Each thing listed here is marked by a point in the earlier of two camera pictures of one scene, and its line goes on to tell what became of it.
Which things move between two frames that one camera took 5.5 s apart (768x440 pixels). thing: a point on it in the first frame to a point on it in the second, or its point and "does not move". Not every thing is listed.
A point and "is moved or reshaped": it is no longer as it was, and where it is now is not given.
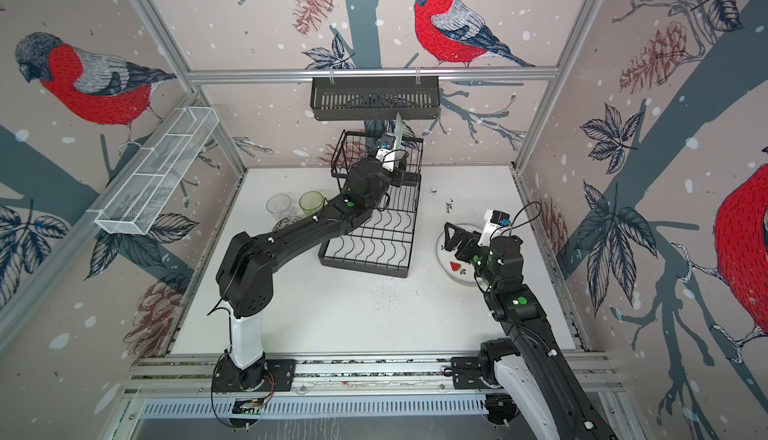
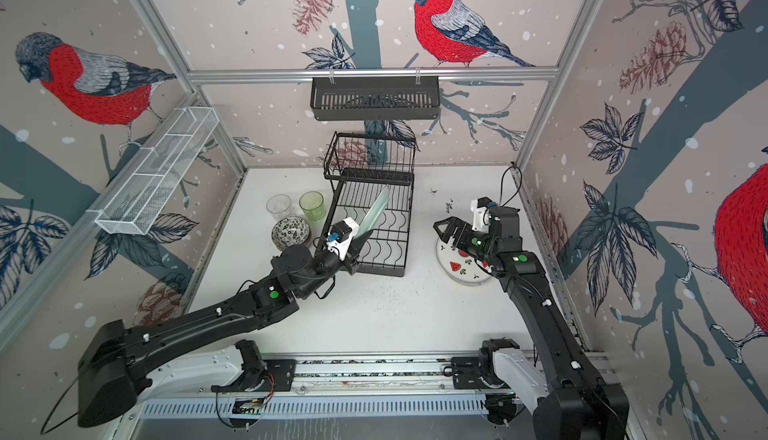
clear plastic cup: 280,206 does not move
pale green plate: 398,140 is moved or reshaped
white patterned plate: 453,268 does not move
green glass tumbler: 311,202 does not move
